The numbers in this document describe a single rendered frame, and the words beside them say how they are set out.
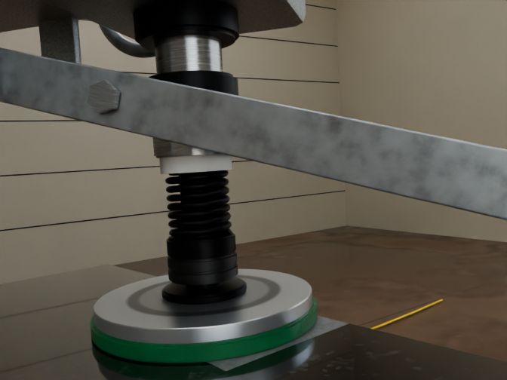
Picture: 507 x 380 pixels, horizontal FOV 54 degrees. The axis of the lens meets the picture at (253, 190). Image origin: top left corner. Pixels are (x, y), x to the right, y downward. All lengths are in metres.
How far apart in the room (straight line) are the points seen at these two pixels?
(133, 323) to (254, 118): 0.20
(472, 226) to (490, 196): 5.58
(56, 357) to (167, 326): 0.10
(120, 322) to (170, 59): 0.24
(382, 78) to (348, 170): 6.29
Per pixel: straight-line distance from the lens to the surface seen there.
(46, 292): 0.72
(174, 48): 0.48
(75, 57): 0.66
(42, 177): 5.22
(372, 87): 6.79
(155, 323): 0.43
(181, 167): 0.47
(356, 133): 0.40
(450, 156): 0.40
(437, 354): 0.43
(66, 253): 5.32
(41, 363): 0.47
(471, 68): 5.95
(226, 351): 0.42
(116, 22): 0.54
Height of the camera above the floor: 1.00
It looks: 3 degrees down
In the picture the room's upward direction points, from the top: 3 degrees counter-clockwise
